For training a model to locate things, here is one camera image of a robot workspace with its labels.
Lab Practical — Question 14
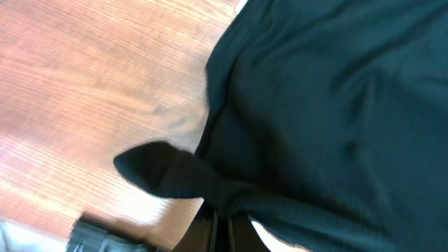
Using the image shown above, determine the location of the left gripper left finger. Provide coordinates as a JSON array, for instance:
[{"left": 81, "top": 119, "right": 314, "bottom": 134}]
[{"left": 171, "top": 203, "right": 218, "bottom": 252}]

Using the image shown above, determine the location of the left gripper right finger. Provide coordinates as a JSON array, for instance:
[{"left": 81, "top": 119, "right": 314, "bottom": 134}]
[{"left": 227, "top": 213, "right": 270, "bottom": 252}]

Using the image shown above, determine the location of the black t-shirt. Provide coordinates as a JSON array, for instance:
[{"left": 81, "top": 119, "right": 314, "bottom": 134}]
[{"left": 114, "top": 0, "right": 447, "bottom": 251}]

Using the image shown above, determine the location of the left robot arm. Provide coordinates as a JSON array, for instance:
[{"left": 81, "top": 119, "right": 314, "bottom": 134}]
[{"left": 1, "top": 203, "right": 269, "bottom": 252}]

